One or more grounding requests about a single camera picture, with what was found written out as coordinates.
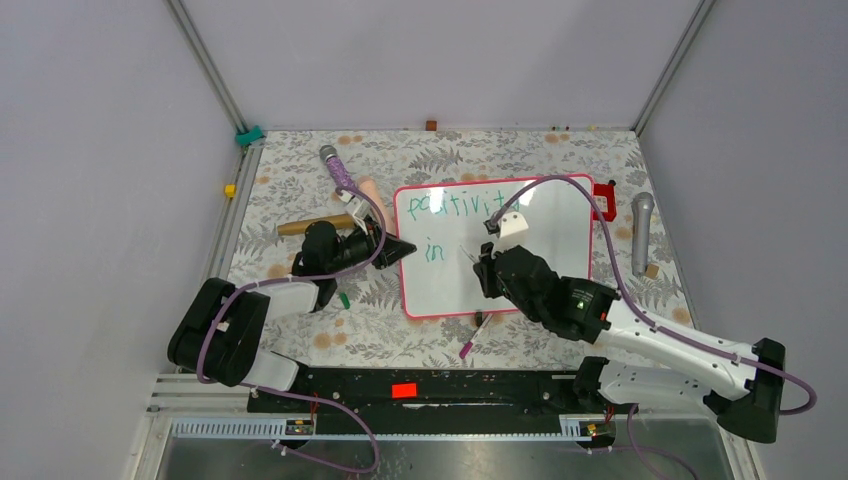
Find red box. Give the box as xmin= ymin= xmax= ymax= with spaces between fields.
xmin=592 ymin=181 xmax=617 ymax=222

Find wooden cube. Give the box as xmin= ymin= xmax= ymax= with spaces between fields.
xmin=645 ymin=264 xmax=660 ymax=279

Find pink framed whiteboard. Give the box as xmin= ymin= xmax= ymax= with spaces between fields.
xmin=394 ymin=174 xmax=594 ymax=318

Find purple marker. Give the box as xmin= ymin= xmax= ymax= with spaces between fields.
xmin=459 ymin=312 xmax=493 ymax=359

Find silver microphone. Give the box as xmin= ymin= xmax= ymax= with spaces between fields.
xmin=631 ymin=192 xmax=655 ymax=277

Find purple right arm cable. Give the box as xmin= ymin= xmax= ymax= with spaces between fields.
xmin=484 ymin=174 xmax=818 ymax=480

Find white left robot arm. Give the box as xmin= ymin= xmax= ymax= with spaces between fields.
xmin=167 ymin=220 xmax=417 ymax=411

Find floral table mat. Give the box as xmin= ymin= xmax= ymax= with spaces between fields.
xmin=228 ymin=130 xmax=652 ymax=370

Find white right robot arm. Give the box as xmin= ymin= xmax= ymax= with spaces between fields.
xmin=473 ymin=242 xmax=786 ymax=444

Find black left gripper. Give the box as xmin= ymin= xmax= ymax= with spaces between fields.
xmin=326 ymin=215 xmax=414 ymax=274

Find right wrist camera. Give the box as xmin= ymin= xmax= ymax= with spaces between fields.
xmin=484 ymin=211 xmax=529 ymax=242

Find purple glitter microphone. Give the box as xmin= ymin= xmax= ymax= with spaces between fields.
xmin=319 ymin=145 xmax=356 ymax=202

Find teal block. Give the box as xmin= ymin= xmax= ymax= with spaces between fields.
xmin=235 ymin=126 xmax=265 ymax=148

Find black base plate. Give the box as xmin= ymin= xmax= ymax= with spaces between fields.
xmin=246 ymin=357 xmax=631 ymax=435

